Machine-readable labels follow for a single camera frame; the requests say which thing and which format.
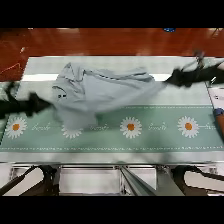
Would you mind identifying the light blue shirt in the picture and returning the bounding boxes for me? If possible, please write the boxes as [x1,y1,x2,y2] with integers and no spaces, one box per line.
[51,61,167,132]

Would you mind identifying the silver frame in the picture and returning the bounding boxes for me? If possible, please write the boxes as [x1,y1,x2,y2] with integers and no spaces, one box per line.
[0,161,224,197]

